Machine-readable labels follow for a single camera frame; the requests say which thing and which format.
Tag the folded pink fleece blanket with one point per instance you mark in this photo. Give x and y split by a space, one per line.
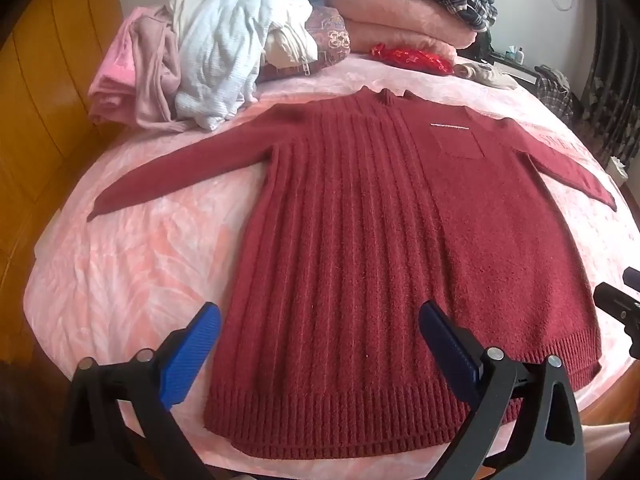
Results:
400 15

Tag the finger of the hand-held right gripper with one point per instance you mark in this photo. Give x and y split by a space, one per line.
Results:
620 302
633 279

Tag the mauve garment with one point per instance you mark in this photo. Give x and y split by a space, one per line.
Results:
155 70

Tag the purple patterned pillow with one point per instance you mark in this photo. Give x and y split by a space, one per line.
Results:
330 35

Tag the red embroidered pouch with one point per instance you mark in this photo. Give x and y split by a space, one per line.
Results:
415 59

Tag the grey plaid shirt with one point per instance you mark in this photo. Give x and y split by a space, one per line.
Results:
555 90

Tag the cream zippered garment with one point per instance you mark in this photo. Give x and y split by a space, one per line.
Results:
290 45

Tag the pink garment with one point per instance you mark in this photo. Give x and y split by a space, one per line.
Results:
112 75

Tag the pink patterned blanket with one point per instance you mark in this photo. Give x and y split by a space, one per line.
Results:
150 260

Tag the dark red knit sweater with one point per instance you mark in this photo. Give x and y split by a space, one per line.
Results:
350 235

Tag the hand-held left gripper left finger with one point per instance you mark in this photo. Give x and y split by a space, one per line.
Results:
192 355

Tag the dark bedside table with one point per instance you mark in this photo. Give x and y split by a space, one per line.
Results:
525 71

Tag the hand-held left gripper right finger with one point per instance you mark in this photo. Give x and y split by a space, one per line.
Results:
445 345

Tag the beige garment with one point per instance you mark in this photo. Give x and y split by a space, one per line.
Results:
490 77

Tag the dark patterned curtain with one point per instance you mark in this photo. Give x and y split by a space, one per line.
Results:
615 85

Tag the white ribbed garment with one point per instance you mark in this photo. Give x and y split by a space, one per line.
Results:
220 50

